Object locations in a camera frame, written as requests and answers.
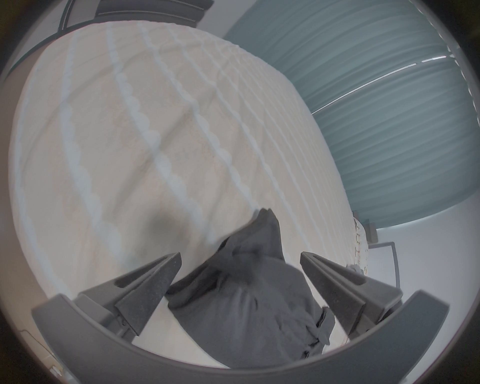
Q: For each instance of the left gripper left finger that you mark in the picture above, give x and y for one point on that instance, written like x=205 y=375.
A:
x=142 y=288

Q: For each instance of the bed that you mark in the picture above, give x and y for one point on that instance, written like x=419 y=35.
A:
x=131 y=131

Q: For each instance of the white printed pillow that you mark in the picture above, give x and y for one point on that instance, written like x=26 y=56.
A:
x=360 y=243

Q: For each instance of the blue-green curtain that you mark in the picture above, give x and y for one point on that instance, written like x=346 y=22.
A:
x=405 y=150
x=337 y=45

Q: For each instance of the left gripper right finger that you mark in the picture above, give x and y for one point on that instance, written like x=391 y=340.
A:
x=345 y=296

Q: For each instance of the black chest of drawers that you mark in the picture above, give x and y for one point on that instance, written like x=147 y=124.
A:
x=150 y=9

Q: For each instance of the black T-shirt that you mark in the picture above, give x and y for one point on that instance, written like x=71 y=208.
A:
x=243 y=300

